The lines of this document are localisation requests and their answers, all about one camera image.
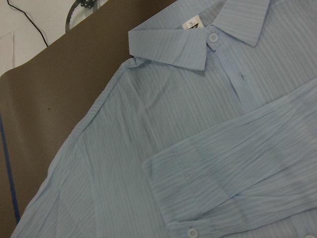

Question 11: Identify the grey metal band clamp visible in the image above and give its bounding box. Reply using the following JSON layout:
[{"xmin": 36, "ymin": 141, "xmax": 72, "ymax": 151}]
[{"xmin": 65, "ymin": 0, "xmax": 97, "ymax": 33}]

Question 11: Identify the light blue button-up shirt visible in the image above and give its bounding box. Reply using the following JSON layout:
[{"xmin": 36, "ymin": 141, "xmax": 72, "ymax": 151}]
[{"xmin": 12, "ymin": 0, "xmax": 317, "ymax": 238}]

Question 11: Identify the black cable on table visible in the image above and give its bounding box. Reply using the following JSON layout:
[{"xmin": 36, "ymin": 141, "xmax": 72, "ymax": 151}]
[{"xmin": 6, "ymin": 0, "xmax": 49, "ymax": 47}]

